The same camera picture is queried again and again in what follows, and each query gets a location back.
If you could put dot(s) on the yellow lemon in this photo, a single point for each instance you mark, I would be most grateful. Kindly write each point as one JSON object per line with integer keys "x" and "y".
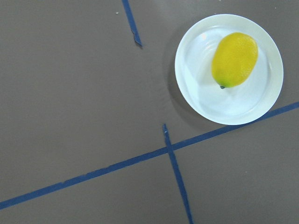
{"x": 234, "y": 60}

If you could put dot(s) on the white round plate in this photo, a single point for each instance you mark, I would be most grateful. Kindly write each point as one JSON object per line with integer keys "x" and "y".
{"x": 230, "y": 106}

